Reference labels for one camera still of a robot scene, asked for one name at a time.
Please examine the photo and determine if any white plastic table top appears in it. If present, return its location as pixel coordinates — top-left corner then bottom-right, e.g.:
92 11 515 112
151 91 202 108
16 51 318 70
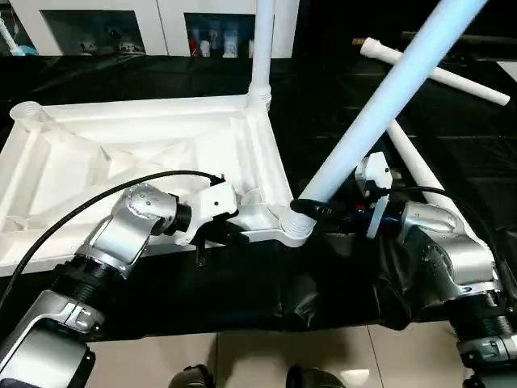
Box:
0 95 317 279

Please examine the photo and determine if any white plastic table leg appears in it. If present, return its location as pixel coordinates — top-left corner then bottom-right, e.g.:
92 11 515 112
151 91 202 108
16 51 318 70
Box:
246 0 277 111
385 119 455 205
286 0 490 248
359 36 512 107

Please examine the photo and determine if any black work mat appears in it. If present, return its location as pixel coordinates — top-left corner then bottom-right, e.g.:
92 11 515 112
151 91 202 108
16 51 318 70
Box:
0 32 517 344

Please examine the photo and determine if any white cabinet with glass doors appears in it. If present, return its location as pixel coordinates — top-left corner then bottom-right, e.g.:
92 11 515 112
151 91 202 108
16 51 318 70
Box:
0 0 301 61

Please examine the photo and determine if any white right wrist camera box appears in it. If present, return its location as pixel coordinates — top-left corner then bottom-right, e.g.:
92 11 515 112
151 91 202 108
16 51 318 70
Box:
354 151 397 241

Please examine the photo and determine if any black left wrist camera cable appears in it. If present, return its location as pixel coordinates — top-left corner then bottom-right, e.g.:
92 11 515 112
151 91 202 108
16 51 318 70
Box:
0 169 227 310

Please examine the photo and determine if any white teal mop handle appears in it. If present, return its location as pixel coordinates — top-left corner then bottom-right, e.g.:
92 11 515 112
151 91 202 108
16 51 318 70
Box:
0 15 38 57

